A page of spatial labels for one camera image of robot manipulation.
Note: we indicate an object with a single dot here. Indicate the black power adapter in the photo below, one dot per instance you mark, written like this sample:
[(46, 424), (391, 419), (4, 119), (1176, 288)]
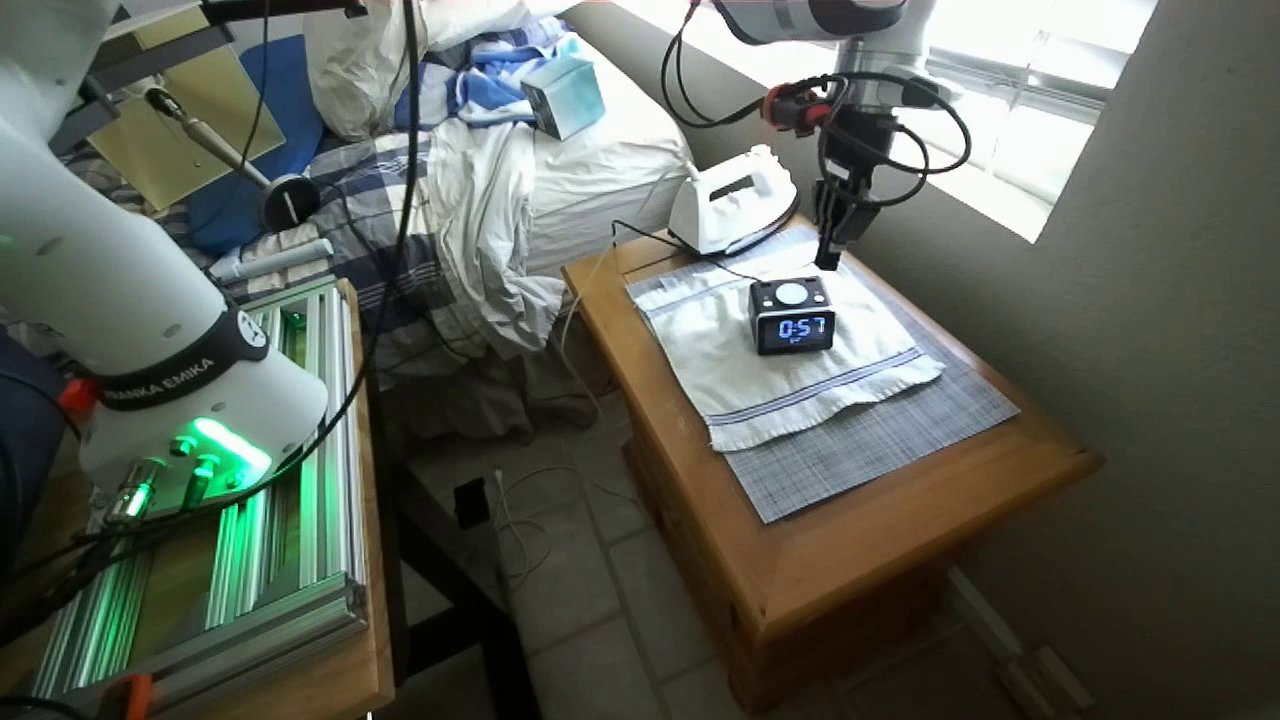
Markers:
[(471, 503)]

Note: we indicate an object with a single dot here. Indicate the black alarm clock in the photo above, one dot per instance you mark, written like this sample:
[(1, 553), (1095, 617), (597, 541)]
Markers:
[(792, 318)]

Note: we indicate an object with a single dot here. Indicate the white tube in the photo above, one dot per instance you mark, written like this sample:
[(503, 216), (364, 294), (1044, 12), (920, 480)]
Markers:
[(275, 258)]

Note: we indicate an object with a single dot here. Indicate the white cloth towel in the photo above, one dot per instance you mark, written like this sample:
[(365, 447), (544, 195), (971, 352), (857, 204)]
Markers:
[(740, 370)]

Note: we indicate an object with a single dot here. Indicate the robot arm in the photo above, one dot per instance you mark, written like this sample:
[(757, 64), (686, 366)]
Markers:
[(110, 270)]

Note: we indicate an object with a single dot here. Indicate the plaid blanket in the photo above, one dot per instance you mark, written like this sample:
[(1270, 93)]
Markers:
[(385, 260)]

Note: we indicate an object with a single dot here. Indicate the yellow-green board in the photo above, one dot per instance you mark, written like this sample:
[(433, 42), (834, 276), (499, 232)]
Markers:
[(160, 160)]

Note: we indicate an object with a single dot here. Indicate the grey woven placemat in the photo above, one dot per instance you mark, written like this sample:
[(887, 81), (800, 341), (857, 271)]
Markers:
[(900, 430)]

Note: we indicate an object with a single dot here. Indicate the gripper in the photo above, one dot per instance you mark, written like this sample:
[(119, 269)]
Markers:
[(858, 145)]

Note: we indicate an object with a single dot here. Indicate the orange clamp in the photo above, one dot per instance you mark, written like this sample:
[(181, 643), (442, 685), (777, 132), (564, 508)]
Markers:
[(128, 695)]

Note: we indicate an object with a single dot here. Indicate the white pillow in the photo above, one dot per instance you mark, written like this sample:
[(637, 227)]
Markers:
[(360, 70)]

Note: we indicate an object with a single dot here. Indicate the white bed sheet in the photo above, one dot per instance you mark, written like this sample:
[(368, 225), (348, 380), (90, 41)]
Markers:
[(485, 230)]

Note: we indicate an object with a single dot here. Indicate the white clothes iron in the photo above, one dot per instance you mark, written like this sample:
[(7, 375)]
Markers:
[(730, 205)]

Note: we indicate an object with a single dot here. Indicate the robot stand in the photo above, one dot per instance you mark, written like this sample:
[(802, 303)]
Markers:
[(290, 560)]

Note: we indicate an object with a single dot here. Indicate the teal tissue box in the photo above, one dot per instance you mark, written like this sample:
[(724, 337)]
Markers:
[(565, 95)]

